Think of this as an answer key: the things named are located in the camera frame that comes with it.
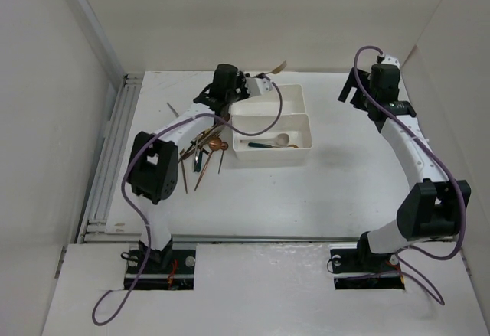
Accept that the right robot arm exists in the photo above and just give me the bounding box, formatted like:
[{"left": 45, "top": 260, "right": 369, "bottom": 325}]
[{"left": 338, "top": 64, "right": 471, "bottom": 270}]

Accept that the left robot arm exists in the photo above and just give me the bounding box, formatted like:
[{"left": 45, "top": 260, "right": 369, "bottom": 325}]
[{"left": 121, "top": 64, "right": 250, "bottom": 205}]

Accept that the copper spoon round bowl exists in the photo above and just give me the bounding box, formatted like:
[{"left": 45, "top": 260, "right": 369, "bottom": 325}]
[{"left": 194, "top": 137, "right": 228, "bottom": 191}]

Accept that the white bin far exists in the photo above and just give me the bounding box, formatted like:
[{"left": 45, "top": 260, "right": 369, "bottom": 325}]
[{"left": 230, "top": 83, "right": 309, "bottom": 116}]

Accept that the white bin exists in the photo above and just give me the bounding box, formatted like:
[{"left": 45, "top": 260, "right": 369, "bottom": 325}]
[
  {"left": 232, "top": 114, "right": 313, "bottom": 162},
  {"left": 230, "top": 83, "right": 309, "bottom": 116}
]

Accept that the white bin near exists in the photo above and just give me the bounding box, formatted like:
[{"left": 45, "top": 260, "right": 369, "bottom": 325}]
[{"left": 232, "top": 114, "right": 313, "bottom": 162}]

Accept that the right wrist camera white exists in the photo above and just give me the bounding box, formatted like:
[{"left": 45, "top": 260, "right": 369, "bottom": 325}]
[{"left": 377, "top": 54, "right": 400, "bottom": 68}]

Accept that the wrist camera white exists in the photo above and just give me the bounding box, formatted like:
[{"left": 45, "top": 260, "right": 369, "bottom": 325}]
[
  {"left": 246, "top": 77, "right": 274, "bottom": 97},
  {"left": 377, "top": 54, "right": 400, "bottom": 68}
]

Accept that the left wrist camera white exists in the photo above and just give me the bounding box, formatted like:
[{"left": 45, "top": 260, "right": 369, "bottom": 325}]
[{"left": 246, "top": 77, "right": 274, "bottom": 97}]

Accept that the aluminium rail left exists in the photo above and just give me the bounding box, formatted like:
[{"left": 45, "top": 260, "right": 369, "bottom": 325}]
[{"left": 71, "top": 73, "right": 143, "bottom": 243}]

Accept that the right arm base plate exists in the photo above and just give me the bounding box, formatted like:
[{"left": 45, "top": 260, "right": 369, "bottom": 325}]
[{"left": 328, "top": 245, "right": 405, "bottom": 290}]

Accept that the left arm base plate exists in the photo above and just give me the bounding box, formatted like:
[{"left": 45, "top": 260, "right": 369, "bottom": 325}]
[{"left": 120, "top": 243, "right": 196, "bottom": 291}]

